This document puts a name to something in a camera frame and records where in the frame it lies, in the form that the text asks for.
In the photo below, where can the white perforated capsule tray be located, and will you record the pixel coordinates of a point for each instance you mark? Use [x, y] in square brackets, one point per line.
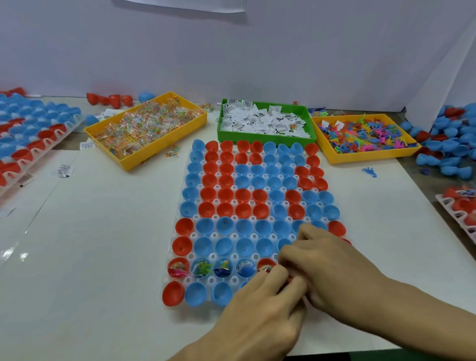
[234, 282]

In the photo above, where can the rows of blue and red shells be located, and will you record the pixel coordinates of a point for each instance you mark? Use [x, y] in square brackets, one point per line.
[26, 122]

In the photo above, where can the yellow tray of toy figures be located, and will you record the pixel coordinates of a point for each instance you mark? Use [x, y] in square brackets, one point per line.
[357, 156]

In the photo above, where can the person's left forearm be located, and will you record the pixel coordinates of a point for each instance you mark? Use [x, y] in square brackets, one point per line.
[193, 351]

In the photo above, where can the blue toy lizard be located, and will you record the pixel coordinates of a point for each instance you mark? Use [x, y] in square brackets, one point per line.
[369, 172]

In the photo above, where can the red capsule half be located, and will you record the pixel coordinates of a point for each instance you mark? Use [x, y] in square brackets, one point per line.
[289, 278]
[115, 101]
[104, 100]
[127, 100]
[92, 98]

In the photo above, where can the heap of loose blue shells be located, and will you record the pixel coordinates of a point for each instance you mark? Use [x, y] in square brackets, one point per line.
[452, 145]

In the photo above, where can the blue capsule half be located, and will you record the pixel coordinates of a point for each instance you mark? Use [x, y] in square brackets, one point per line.
[146, 97]
[91, 119]

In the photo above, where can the person's right fingers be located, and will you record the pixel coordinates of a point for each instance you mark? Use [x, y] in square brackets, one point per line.
[301, 253]

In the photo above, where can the small colourful toy filling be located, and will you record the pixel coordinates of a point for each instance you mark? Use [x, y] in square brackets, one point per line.
[265, 266]
[223, 267]
[178, 269]
[246, 267]
[202, 268]

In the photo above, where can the pile of colourful toy figures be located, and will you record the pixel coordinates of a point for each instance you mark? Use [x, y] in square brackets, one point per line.
[364, 135]

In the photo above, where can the yellow tray of bead packets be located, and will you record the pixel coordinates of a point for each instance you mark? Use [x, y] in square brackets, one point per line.
[148, 156]

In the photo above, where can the large white table sheet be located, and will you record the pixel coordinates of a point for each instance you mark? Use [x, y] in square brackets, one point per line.
[111, 241]

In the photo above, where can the group of blue capsule shells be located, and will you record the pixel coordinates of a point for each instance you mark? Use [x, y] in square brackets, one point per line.
[244, 226]

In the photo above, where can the cluster of filled red shells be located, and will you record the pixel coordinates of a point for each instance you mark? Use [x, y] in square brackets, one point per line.
[463, 204]

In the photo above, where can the pile of clear bead packets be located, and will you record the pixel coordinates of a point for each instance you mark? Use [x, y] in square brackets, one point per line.
[145, 124]

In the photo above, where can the person's right hand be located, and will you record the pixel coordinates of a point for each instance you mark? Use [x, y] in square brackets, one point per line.
[334, 275]

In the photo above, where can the person's left fingers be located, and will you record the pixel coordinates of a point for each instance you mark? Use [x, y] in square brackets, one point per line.
[277, 284]

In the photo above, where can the white paper label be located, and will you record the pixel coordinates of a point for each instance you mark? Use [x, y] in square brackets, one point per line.
[87, 145]
[64, 171]
[25, 180]

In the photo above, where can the person's right forearm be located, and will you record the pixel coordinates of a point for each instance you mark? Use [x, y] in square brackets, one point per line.
[420, 320]

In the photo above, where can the green plastic tray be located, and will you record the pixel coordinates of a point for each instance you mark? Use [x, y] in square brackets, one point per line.
[260, 138]

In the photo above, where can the group of red capsule shells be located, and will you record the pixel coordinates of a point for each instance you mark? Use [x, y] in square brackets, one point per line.
[225, 194]

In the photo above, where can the person's left hand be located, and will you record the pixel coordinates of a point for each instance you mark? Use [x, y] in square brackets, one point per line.
[256, 320]

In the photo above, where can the pile of white paper slips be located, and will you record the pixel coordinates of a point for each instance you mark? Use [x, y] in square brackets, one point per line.
[264, 121]

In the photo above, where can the clear bead packet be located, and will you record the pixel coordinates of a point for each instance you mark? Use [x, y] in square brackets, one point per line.
[172, 151]

